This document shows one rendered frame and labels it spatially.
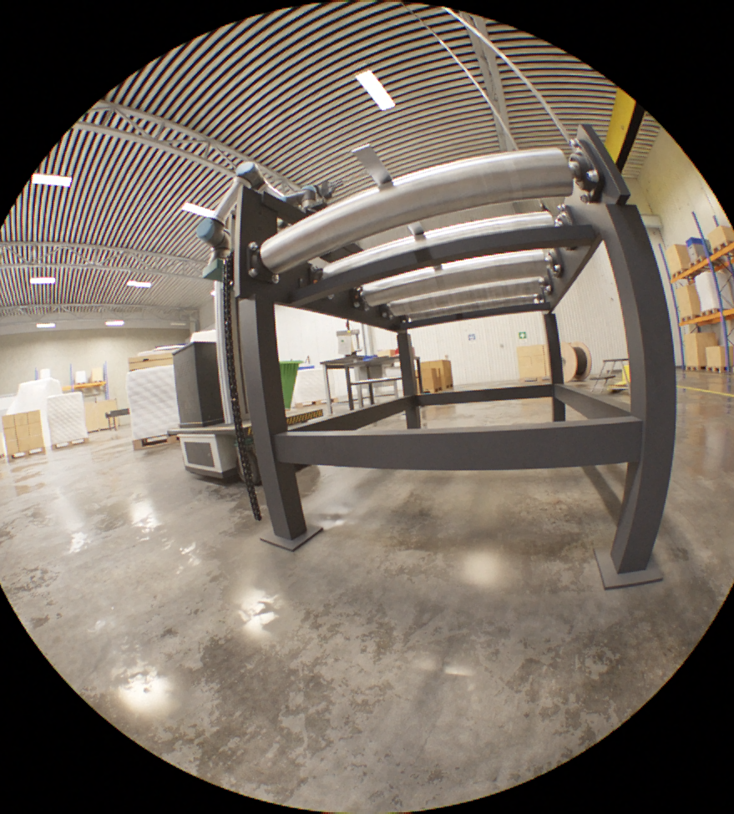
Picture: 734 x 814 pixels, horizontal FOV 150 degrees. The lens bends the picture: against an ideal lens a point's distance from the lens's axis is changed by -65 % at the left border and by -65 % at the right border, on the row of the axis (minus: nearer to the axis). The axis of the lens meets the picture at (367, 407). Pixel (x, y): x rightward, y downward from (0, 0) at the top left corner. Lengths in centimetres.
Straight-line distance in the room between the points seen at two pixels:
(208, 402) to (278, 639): 145
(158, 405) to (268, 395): 349
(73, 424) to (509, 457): 864
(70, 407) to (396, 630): 851
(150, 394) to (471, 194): 409
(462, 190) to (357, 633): 87
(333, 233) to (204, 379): 131
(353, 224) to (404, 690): 89
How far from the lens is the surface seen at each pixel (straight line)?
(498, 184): 63
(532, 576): 69
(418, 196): 64
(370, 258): 96
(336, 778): 46
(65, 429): 865
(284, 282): 98
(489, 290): 144
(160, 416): 420
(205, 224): 166
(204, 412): 177
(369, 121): 1009
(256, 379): 80
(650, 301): 59
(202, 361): 180
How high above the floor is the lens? 45
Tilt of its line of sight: 5 degrees down
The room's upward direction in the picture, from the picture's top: 7 degrees counter-clockwise
